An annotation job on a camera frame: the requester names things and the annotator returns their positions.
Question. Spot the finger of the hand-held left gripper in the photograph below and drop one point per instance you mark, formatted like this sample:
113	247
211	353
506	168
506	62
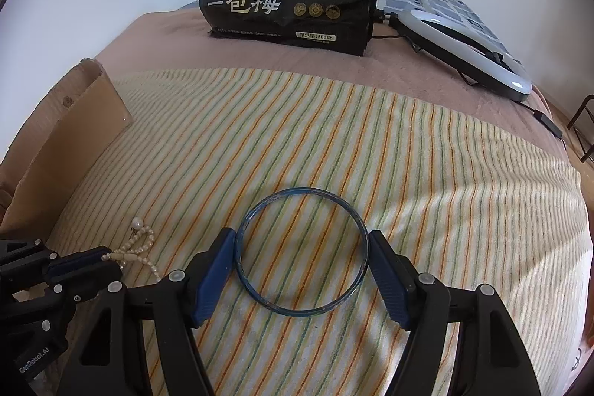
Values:
88	287
74	261

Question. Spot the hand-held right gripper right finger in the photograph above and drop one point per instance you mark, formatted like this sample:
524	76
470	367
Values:
387	275

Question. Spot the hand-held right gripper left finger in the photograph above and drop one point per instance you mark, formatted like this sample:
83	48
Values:
216	270

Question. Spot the thin dark bangle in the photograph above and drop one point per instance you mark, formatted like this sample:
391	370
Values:
304	190

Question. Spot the brown cardboard box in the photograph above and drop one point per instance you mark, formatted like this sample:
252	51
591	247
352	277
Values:
55	136

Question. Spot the striped yellow blanket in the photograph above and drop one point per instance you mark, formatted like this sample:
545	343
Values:
325	122

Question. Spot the tan pink blanket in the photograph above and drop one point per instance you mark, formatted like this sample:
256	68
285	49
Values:
162	39

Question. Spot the black metal clothes rack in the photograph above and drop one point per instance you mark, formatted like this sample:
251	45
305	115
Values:
577	113

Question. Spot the blue patterned bed sheet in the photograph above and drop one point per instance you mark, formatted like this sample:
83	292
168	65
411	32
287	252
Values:
445	6

